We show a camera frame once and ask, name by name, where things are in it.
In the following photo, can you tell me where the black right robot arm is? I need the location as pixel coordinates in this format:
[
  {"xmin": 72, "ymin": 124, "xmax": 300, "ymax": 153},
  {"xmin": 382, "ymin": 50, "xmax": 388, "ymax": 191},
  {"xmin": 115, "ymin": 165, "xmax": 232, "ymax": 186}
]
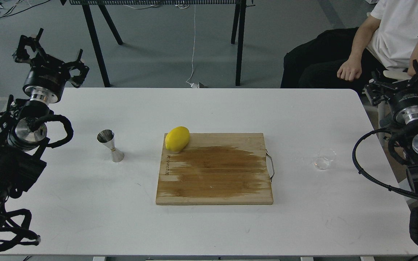
[{"xmin": 352, "ymin": 61, "xmax": 418, "ymax": 246}]

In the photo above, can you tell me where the black metal frame table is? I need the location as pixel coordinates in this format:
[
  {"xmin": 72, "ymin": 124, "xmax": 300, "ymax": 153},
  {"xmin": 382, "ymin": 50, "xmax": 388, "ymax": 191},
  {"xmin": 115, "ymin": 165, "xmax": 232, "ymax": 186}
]
[{"xmin": 60, "ymin": 0, "xmax": 256, "ymax": 88}]

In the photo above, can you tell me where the yellow lemon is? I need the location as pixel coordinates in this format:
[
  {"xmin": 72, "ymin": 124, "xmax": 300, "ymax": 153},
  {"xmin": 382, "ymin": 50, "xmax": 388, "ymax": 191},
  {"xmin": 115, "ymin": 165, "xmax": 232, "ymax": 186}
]
[{"xmin": 165, "ymin": 126, "xmax": 190, "ymax": 152}]

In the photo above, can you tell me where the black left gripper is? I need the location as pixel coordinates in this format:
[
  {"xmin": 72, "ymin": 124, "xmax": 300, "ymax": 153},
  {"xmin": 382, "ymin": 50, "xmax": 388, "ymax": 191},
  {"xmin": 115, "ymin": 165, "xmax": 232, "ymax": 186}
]
[{"xmin": 13, "ymin": 28, "xmax": 90, "ymax": 104}]

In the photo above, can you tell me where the person's right hand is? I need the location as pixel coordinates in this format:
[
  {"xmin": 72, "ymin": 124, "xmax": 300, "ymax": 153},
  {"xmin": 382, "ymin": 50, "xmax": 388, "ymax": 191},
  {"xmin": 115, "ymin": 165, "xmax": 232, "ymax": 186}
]
[{"xmin": 337, "ymin": 58, "xmax": 362, "ymax": 82}]

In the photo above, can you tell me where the white cable on floor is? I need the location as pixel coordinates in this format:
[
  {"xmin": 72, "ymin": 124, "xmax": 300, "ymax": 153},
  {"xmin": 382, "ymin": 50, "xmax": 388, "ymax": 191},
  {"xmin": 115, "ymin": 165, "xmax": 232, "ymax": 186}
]
[{"xmin": 185, "ymin": 4, "xmax": 208, "ymax": 88}]

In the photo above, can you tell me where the steel double jigger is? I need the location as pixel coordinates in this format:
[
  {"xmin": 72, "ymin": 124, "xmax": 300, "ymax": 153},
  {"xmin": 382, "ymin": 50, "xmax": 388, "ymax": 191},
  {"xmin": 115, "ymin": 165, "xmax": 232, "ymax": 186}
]
[{"xmin": 97, "ymin": 129, "xmax": 124, "ymax": 162}]

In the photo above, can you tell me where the small clear glass cup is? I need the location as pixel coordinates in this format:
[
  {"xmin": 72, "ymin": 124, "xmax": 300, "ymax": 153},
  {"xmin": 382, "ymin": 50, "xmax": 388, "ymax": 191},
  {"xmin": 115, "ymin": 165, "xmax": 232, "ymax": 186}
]
[{"xmin": 312, "ymin": 147, "xmax": 337, "ymax": 170}]

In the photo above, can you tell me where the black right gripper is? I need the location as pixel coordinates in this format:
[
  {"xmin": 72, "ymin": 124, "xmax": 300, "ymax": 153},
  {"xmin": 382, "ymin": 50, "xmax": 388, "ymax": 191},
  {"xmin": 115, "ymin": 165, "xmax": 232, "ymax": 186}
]
[{"xmin": 364, "ymin": 59, "xmax": 418, "ymax": 123}]

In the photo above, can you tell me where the seated person white shirt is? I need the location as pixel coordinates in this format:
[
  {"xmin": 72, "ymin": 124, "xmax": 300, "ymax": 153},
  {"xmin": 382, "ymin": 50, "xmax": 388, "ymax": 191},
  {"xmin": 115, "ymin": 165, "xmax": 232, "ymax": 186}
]
[{"xmin": 280, "ymin": 0, "xmax": 418, "ymax": 94}]

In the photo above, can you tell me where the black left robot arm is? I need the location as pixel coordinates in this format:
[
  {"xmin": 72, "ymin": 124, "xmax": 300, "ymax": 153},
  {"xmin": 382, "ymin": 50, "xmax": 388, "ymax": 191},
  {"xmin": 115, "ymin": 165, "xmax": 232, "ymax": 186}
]
[{"xmin": 0, "ymin": 29, "xmax": 89, "ymax": 252}]

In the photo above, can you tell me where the wooden cutting board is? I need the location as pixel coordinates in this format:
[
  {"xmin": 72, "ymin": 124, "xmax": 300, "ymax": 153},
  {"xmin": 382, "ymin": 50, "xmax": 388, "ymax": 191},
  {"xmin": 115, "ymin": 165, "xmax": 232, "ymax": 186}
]
[{"xmin": 155, "ymin": 133, "xmax": 274, "ymax": 206}]

